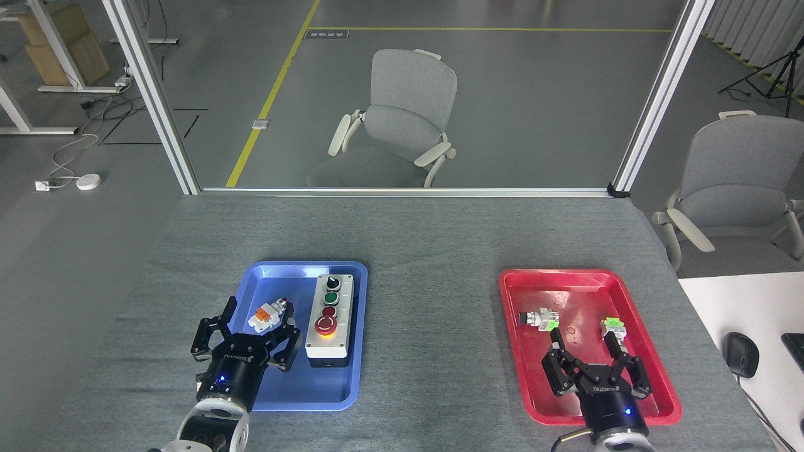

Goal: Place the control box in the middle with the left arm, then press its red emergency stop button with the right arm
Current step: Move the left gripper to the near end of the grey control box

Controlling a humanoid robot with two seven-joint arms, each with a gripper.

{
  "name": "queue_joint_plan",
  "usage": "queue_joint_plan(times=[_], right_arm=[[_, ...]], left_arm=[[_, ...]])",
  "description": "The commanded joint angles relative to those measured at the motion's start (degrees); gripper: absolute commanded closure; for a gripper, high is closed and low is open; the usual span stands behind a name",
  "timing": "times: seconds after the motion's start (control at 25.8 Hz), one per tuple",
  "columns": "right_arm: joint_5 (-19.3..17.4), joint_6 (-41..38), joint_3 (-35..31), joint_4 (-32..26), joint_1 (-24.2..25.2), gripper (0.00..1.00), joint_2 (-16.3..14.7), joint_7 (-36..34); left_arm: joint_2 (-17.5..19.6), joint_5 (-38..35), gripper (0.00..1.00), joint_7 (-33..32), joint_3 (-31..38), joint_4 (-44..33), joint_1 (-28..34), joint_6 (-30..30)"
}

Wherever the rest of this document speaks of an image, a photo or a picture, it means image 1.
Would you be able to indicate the dark floor label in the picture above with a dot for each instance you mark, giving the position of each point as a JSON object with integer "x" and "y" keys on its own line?
{"x": 326, "y": 34}

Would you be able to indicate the white round floor device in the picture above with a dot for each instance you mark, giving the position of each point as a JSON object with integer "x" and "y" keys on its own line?
{"x": 88, "y": 182}

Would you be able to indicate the grey office chair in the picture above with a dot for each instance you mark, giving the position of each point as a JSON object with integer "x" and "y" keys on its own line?
{"x": 408, "y": 88}
{"x": 735, "y": 163}

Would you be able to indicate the grey push button control box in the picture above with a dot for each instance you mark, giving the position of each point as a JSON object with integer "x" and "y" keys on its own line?
{"x": 343, "y": 314}

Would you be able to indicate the brown cardboard box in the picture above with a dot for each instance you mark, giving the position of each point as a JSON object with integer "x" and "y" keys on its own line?
{"x": 66, "y": 22}
{"x": 85, "y": 63}

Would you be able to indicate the blue plastic tray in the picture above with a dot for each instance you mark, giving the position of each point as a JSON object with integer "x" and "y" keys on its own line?
{"x": 295, "y": 389}

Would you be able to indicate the black tripod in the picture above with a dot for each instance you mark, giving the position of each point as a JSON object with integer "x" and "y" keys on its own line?
{"x": 788, "y": 75}

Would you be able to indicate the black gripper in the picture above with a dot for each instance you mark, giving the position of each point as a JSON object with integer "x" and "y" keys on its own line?
{"x": 609, "y": 402}
{"x": 235, "y": 373}

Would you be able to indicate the orange and white switch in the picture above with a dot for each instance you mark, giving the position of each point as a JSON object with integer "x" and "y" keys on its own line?
{"x": 264, "y": 316}

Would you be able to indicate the silver aluminium crossbar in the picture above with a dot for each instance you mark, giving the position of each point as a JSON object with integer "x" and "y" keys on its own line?
{"x": 408, "y": 191}

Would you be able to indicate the green push button switch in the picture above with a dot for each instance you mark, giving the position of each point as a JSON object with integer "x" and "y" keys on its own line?
{"x": 612, "y": 324}

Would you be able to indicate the black keyboard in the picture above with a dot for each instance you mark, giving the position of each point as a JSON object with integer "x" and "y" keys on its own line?
{"x": 795, "y": 348}

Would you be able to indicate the white desk leg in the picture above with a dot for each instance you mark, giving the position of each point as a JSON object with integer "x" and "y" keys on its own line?
{"x": 144, "y": 41}
{"x": 16, "y": 107}
{"x": 59, "y": 47}

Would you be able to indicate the metal floor plate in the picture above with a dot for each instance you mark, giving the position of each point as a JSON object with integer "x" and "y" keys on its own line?
{"x": 260, "y": 123}

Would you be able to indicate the black push button switch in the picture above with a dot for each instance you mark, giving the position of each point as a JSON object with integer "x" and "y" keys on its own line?
{"x": 540, "y": 319}

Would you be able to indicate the black computer mouse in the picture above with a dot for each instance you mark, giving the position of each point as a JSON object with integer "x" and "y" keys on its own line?
{"x": 741, "y": 355}

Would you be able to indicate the white wall plug socket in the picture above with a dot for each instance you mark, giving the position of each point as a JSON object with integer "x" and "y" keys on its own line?
{"x": 43, "y": 186}

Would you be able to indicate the red plastic tray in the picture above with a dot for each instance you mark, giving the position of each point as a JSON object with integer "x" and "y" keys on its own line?
{"x": 584, "y": 295}

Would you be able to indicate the silver aluminium post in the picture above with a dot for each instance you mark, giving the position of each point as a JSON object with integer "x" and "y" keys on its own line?
{"x": 151, "y": 94}
{"x": 659, "y": 94}

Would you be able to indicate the white side table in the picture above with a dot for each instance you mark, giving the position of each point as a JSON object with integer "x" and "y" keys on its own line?
{"x": 754, "y": 301}

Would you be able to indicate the white power strip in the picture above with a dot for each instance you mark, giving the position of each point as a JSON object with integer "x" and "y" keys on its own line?
{"x": 123, "y": 80}

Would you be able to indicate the white pleated curtain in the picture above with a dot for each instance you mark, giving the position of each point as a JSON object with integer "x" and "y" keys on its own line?
{"x": 754, "y": 25}

